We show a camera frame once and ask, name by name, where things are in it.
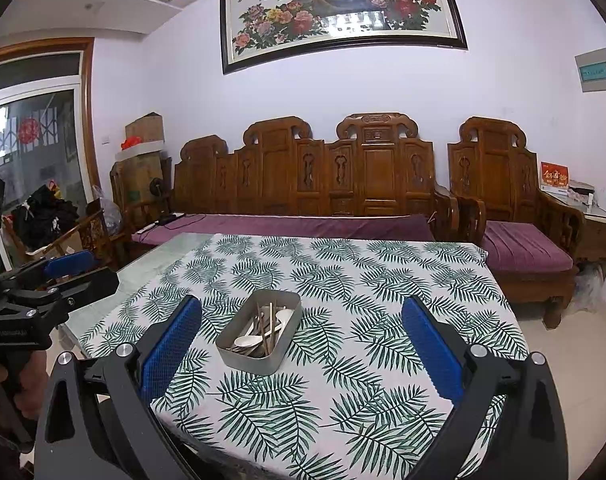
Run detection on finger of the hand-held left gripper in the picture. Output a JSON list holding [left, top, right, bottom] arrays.
[[0, 250, 97, 287], [3, 267, 120, 317]]

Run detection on person's left hand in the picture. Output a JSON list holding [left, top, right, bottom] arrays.
[[0, 352, 49, 433]]

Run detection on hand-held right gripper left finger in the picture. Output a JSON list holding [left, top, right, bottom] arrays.
[[34, 295, 202, 480]]

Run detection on glass sliding door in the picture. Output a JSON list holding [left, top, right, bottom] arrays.
[[0, 37, 100, 272]]

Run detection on framed peacock flower painting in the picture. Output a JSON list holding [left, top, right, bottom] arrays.
[[219, 0, 469, 76]]

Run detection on carved wooden armchair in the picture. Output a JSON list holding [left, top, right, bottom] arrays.
[[447, 116, 586, 331]]

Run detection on red printed box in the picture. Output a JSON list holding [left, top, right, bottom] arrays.
[[539, 161, 570, 191]]

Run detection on metal fork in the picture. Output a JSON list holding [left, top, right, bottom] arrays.
[[240, 316, 267, 341]]

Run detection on white plastic spoon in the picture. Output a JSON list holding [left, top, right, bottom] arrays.
[[232, 334, 265, 352]]

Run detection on small cardboard box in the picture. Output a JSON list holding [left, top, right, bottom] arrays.
[[124, 112, 164, 145]]

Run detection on wooden side table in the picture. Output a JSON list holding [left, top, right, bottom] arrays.
[[540, 187, 606, 281]]

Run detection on pile of dark clothes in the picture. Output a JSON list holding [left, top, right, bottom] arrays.
[[10, 185, 79, 249]]

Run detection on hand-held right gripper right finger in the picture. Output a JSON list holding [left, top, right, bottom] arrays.
[[400, 296, 570, 480]]

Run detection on leaf-print tablecloth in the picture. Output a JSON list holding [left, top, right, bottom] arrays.
[[80, 233, 530, 480]]

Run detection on metal rectangular tray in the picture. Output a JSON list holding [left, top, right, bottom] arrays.
[[215, 289, 303, 375]]

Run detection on purple armchair cushion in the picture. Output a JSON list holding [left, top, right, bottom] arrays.
[[483, 220, 575, 274]]

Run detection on large cardboard box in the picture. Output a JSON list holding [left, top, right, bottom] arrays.
[[110, 152, 172, 211]]

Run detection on purple sofa cushion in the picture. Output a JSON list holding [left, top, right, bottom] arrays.
[[131, 213, 437, 247]]

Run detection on wooden side chair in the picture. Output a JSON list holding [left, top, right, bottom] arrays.
[[43, 197, 134, 272]]

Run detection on grey wall panel box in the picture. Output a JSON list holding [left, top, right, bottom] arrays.
[[575, 48, 606, 94]]

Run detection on carved wooden sofa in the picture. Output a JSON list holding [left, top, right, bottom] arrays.
[[170, 112, 462, 244]]

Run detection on clear plastic bag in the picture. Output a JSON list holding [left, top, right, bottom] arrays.
[[573, 262, 606, 314], [90, 185, 124, 237]]

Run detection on thin brown chopstick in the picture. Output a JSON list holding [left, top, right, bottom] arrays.
[[262, 303, 279, 357]]

